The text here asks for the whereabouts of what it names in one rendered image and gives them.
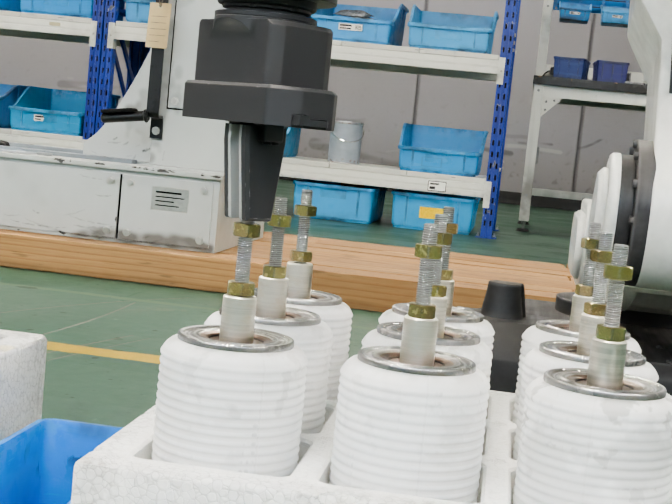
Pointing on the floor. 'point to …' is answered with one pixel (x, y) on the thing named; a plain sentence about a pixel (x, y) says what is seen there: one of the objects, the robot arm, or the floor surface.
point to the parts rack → (394, 59)
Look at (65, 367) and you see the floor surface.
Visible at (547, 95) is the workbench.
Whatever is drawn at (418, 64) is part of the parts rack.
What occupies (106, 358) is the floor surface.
